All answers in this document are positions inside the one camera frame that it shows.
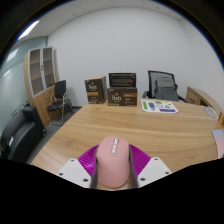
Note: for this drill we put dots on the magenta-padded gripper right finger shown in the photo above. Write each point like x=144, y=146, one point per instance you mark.
x=146, y=166

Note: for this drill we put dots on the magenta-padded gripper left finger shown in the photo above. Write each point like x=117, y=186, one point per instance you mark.
x=81, y=166

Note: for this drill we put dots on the pink computer mouse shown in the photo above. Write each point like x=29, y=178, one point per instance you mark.
x=112, y=166

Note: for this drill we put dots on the pink and blue mouse pad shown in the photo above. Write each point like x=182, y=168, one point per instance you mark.
x=219, y=143

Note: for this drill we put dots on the white green purple leaflet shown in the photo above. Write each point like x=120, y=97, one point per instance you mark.
x=159, y=106

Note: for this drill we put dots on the black leather sofa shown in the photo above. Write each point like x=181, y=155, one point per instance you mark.
x=20, y=133

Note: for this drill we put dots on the wide brown cardboard box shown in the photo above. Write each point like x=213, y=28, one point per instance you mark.
x=122, y=96

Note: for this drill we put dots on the tall brown cardboard box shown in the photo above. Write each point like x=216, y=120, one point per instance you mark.
x=95, y=90

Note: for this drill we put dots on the black visitor chair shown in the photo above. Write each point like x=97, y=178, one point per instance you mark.
x=60, y=91

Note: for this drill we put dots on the grey backpack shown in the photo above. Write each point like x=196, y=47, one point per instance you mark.
x=166, y=89

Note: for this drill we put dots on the black mesh office chair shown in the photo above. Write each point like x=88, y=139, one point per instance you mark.
x=151, y=83

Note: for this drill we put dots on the wooden side desk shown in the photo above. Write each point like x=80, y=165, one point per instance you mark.
x=200, y=96

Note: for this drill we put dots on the black cardboard box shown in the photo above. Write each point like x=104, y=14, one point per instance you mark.
x=122, y=80

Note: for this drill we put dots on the wooden glass-door shelf cabinet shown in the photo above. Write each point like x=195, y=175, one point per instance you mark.
x=38, y=83

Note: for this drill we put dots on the long ceiling light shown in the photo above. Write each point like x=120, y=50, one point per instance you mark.
x=28, y=30

